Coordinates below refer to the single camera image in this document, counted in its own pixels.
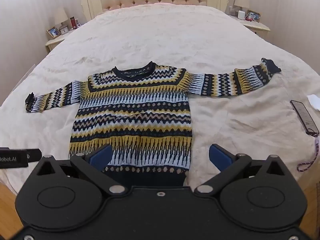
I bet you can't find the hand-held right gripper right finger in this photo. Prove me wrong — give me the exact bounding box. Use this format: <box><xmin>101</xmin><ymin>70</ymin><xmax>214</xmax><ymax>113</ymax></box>
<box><xmin>194</xmin><ymin>144</ymin><xmax>287</xmax><ymax>195</ymax></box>

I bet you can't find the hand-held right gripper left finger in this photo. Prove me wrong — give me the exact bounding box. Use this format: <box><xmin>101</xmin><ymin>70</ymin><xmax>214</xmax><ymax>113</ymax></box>
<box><xmin>36</xmin><ymin>144</ymin><xmax>126</xmax><ymax>195</ymax></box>

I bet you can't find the patterned knit sweater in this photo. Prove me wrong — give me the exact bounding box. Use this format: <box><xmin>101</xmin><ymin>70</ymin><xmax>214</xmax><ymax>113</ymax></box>
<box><xmin>25</xmin><ymin>58</ymin><xmax>282</xmax><ymax>187</ymax></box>

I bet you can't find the black smartphone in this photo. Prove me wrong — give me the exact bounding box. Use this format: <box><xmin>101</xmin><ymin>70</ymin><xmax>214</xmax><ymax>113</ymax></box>
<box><xmin>290</xmin><ymin>100</ymin><xmax>320</xmax><ymax>134</ymax></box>

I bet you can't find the white tissue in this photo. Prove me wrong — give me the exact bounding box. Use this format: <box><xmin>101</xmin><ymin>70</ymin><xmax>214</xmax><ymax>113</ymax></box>
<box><xmin>307</xmin><ymin>94</ymin><xmax>320</xmax><ymax>111</ymax></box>

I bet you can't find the cream nightstand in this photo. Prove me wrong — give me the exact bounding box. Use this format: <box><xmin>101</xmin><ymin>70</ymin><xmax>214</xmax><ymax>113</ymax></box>
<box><xmin>226</xmin><ymin>12</ymin><xmax>272</xmax><ymax>35</ymax></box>
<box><xmin>45</xmin><ymin>25</ymin><xmax>83</xmax><ymax>53</ymax></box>

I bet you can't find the cream floral bedspread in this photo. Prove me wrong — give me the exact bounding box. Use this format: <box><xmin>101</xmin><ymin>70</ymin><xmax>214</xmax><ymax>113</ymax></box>
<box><xmin>0</xmin><ymin>2</ymin><xmax>320</xmax><ymax>194</ymax></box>

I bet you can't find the cream table lamp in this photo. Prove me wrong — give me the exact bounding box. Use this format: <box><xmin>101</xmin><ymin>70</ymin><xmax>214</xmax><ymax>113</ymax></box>
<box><xmin>54</xmin><ymin>7</ymin><xmax>69</xmax><ymax>30</ymax></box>
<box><xmin>234</xmin><ymin>0</ymin><xmax>251</xmax><ymax>14</ymax></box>

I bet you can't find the purple phone strap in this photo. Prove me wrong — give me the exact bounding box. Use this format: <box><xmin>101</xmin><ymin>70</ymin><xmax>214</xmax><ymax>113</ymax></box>
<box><xmin>297</xmin><ymin>132</ymin><xmax>320</xmax><ymax>172</ymax></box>

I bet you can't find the gold photo frame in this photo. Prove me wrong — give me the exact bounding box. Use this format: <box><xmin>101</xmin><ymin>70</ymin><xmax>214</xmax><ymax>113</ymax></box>
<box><xmin>47</xmin><ymin>26</ymin><xmax>62</xmax><ymax>39</ymax></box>

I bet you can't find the wooden photo frame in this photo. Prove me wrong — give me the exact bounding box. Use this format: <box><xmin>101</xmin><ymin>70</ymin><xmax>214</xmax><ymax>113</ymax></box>
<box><xmin>246</xmin><ymin>10</ymin><xmax>262</xmax><ymax>23</ymax></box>

